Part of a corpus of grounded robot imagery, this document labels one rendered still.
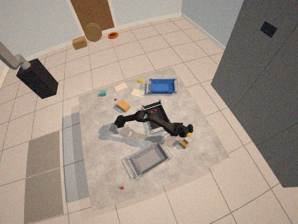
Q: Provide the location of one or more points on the tan rectangular block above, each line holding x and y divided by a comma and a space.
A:
124, 106

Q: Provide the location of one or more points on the small teal block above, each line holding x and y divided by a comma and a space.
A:
103, 93

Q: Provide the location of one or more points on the brown cardboard box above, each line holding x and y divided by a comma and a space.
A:
184, 143

